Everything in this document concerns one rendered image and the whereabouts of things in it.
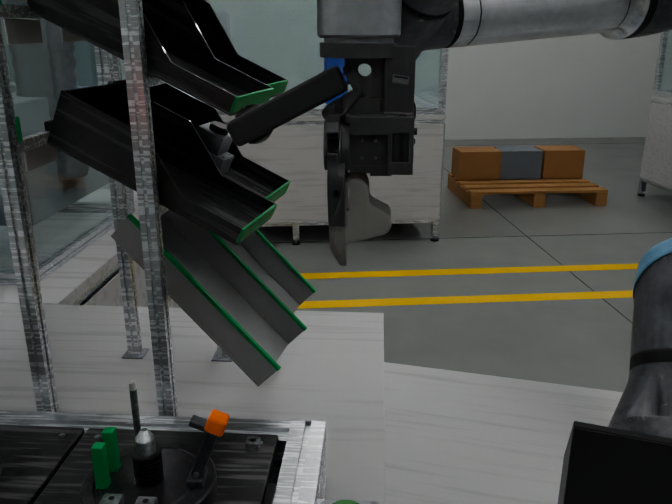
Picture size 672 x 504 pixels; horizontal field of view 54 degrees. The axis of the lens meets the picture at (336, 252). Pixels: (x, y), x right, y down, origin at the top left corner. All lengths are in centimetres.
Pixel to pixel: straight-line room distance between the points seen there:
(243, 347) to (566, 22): 57
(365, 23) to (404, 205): 412
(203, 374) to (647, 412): 76
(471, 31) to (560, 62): 905
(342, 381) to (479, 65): 842
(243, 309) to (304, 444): 24
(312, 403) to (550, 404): 39
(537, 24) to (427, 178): 387
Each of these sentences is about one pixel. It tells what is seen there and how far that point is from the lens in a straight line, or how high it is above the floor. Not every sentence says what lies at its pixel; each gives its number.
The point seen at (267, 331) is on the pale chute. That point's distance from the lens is 100.
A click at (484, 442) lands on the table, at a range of 105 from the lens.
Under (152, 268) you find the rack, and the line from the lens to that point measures 87.
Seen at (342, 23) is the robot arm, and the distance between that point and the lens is 59.
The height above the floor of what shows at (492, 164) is 29.
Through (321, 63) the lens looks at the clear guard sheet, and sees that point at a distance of 449.
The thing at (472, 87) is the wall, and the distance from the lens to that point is 943.
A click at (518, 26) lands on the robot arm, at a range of 81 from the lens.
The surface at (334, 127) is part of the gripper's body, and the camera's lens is 60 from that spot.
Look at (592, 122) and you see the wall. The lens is 1011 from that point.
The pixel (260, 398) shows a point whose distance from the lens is 114.
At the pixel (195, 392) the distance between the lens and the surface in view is 117.
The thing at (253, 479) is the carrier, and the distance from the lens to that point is 78.
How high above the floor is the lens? 144
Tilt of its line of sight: 19 degrees down
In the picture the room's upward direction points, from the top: straight up
